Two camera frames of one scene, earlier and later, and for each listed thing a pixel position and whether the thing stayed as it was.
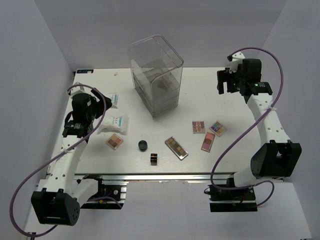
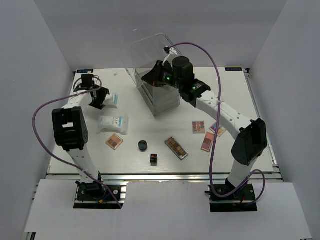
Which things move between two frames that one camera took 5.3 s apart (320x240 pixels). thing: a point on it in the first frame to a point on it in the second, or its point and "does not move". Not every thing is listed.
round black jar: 142,145 does not move
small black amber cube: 153,159 does not move
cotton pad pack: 115,98 does not move
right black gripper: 225,76 to 152,77
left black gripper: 100,106 to 103,92
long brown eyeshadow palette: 176,148 does not move
